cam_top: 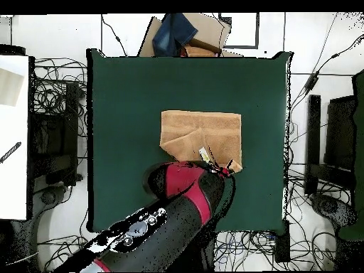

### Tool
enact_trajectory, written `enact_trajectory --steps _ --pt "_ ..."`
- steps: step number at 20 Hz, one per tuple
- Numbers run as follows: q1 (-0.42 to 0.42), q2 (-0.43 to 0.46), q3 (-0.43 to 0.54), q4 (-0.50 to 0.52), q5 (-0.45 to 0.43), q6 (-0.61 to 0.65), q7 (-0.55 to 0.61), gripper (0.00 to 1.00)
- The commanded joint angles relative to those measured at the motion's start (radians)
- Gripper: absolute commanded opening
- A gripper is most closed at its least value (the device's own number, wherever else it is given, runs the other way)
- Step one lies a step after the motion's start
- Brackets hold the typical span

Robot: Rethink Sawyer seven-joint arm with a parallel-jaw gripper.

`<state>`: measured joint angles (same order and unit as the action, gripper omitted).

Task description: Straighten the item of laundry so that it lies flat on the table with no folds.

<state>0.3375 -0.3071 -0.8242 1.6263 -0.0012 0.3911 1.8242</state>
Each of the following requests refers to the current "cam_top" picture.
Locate tan terry towel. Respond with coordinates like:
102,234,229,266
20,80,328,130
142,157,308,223
159,109,243,173

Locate black flat panel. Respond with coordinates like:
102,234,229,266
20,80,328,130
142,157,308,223
323,95,357,171

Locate black upright bar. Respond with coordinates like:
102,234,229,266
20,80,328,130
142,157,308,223
304,94,322,197

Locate black power strip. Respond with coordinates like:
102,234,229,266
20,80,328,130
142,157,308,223
273,220,291,264

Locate dark green table cloth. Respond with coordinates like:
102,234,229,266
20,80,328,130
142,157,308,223
86,48,292,235

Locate folded orange-brown cloth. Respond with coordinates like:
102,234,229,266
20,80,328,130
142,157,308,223
181,38,223,58

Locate brown cardboard box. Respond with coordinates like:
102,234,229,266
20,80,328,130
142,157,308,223
137,12,244,58

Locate blue denim jeans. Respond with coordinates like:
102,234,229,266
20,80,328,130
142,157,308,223
151,12,199,57

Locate black equipment rack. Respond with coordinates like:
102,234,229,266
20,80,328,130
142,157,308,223
29,82,81,187

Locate white desk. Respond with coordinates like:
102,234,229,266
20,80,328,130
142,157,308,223
0,55,31,221

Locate black striped tool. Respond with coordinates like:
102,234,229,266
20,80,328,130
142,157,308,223
0,141,23,164

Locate beige paper sheet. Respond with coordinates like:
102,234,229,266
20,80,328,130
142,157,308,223
0,68,24,107

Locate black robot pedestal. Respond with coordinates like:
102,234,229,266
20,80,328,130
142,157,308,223
203,231,218,272

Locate black cable with adapter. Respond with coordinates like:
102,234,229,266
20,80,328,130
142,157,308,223
289,33,364,114

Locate thin black cable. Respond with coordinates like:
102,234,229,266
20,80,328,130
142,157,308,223
101,14,128,57

